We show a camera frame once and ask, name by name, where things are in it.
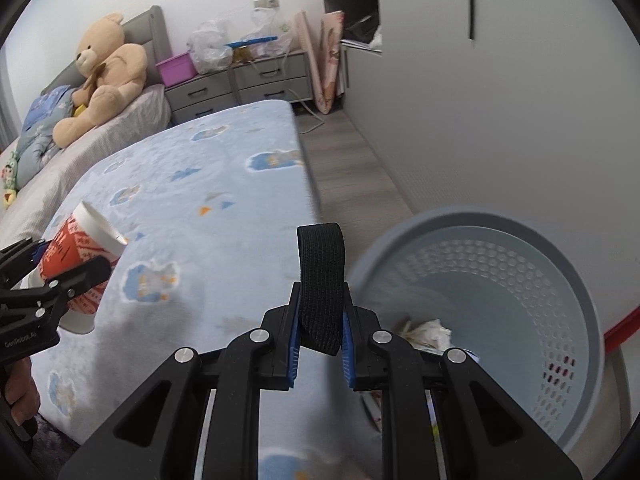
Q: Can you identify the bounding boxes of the red white paper cup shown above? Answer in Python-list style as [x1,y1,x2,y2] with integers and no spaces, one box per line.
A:
[19,199,128,335]

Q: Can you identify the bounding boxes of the black elastic band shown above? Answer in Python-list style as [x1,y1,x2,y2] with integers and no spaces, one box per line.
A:
[297,222,345,356]

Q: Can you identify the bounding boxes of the grey perforated trash basket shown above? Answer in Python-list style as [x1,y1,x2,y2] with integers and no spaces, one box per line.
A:
[348,207,604,451]

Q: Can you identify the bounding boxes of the left hand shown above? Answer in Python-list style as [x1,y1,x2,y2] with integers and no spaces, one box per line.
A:
[4,356,40,426]

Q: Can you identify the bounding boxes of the beige bed sheet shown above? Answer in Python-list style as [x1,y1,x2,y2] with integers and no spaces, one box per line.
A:
[0,84,171,247]

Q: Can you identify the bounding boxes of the small colourful plush toy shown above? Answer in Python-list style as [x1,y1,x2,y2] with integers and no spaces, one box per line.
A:
[1,151,18,209]

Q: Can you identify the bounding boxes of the crumpled white tissue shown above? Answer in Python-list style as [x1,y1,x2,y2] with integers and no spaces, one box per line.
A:
[399,318,451,354]

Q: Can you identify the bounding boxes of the blue patterned pillow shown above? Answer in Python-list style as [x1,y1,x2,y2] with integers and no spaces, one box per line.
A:
[15,84,75,190]

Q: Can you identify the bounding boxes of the light blue patterned blanket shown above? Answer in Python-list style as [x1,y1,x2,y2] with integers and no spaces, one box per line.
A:
[32,101,380,442]

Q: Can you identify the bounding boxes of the large beige teddy bear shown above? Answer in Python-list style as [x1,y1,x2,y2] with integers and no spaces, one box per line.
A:
[52,12,148,148]

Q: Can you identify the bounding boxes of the purple plastic storage box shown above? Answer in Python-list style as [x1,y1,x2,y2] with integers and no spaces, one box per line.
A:
[155,52,198,87]

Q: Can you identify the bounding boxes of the grey padded headboard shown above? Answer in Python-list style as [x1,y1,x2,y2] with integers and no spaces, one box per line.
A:
[40,6,172,96]

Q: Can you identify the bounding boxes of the clear plastic bag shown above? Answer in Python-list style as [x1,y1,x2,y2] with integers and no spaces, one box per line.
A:
[186,20,232,75]
[246,8,294,58]

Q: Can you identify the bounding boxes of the blue flat stick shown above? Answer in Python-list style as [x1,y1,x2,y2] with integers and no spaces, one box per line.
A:
[225,36,278,49]

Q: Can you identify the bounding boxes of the grey drawer dresser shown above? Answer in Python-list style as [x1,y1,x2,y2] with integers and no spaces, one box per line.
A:
[165,50,312,124]

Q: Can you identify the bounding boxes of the pink folded boards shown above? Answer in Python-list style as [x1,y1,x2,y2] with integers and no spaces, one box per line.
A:
[294,11,344,115]

